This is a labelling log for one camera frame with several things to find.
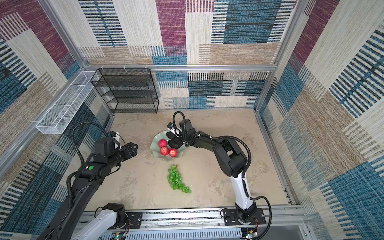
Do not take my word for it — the red fake apple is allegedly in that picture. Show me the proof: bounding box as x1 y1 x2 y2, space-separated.
169 149 178 158
160 147 170 156
158 139 168 148

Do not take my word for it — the green fake grape bunch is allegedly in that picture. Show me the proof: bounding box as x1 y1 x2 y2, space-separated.
167 165 192 194

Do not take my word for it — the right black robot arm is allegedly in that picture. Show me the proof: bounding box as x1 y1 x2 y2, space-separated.
167 111 272 240

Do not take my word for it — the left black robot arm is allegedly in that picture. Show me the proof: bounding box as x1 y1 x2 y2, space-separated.
38 122 139 240

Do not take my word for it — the light green wavy fruit bowl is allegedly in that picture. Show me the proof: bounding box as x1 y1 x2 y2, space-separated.
150 130 187 162

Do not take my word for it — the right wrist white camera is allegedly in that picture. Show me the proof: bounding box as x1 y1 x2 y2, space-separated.
167 122 182 137

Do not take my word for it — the wrist white camera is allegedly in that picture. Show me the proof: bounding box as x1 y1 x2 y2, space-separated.
167 122 182 137
109 131 121 150

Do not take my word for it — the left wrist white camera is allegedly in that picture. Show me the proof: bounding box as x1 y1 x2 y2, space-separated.
109 131 121 150

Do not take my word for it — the black wire mesh shelf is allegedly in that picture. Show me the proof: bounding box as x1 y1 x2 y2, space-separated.
91 68 159 114

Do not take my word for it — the white wire mesh basket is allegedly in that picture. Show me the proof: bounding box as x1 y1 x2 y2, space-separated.
36 71 95 135

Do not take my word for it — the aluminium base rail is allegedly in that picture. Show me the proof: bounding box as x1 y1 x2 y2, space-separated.
53 205 307 240

